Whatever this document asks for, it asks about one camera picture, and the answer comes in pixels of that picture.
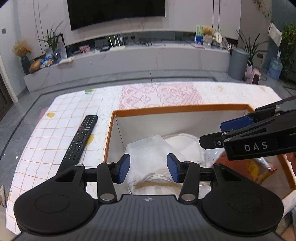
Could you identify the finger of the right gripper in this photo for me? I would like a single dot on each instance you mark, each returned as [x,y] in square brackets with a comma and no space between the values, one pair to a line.
[274,109]
[212,141]

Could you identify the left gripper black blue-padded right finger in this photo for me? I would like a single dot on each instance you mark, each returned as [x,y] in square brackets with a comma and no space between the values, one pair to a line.
[187,173]

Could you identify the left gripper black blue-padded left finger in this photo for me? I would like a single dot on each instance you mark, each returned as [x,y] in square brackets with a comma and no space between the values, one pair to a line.
[109,174]

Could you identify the clear plastic bag white filling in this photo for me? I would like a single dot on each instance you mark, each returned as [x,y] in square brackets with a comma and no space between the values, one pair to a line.
[188,145]

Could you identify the white paper bag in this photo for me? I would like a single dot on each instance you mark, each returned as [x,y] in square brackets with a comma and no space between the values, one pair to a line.
[148,173]

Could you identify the shiny foil snack bag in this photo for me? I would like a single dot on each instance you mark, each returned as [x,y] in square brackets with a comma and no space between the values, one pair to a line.
[257,170]

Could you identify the person's right hand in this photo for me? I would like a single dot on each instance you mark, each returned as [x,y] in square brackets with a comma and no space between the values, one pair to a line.
[292,159]

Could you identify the black remote control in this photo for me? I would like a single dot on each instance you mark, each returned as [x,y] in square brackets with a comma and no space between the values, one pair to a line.
[77,145]

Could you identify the blue water jug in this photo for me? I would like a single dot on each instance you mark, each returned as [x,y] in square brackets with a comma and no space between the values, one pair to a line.
[275,67]

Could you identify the small pink heater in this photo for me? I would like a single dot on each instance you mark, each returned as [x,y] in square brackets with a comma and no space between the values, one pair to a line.
[252,75]

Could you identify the orange cardboard box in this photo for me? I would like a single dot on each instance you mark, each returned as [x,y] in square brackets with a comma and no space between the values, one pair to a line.
[148,135]

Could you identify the green potted plant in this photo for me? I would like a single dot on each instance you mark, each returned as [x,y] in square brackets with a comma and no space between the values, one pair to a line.
[251,48]

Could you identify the grey trash bin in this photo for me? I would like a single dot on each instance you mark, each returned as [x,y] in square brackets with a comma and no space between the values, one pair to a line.
[238,63]

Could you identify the white marble tv console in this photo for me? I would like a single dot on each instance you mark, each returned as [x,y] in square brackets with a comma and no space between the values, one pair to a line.
[131,59]

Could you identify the teddy bear figure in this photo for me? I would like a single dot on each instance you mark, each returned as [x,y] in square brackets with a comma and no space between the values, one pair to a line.
[207,34]

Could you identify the white wifi router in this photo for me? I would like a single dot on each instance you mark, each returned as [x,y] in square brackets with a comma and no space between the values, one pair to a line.
[117,43]

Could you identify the left potted plant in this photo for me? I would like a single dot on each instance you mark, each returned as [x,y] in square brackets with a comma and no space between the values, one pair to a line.
[54,39]

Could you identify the dried flower vase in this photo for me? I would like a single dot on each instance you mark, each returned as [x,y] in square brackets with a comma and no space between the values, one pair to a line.
[21,49]

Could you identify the black television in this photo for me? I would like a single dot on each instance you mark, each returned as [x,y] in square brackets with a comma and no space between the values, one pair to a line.
[88,12]

